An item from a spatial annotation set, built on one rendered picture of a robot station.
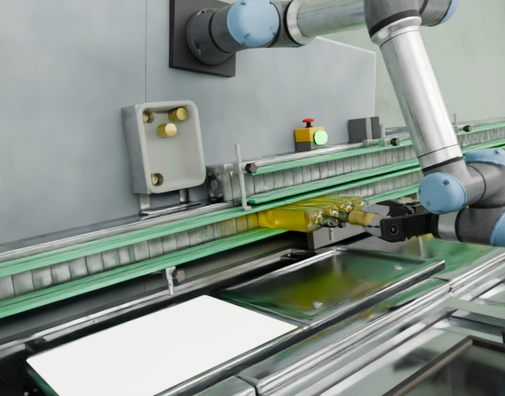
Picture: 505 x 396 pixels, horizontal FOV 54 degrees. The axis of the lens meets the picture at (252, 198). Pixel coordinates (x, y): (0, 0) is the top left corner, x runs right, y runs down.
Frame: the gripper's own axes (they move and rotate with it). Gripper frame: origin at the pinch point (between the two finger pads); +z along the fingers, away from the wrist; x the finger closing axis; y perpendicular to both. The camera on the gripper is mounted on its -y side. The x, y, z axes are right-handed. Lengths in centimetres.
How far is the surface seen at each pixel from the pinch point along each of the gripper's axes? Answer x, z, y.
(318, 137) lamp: 19.6, 33.9, 22.2
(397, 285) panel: -12.5, -13.4, -7.0
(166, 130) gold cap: 27, 37, -30
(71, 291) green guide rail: -3, 22, -65
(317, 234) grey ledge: -10.1, 30.7, 14.5
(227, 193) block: 8.4, 30.0, -18.5
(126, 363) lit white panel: -13, 1, -64
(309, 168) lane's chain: 10.9, 30.6, 13.4
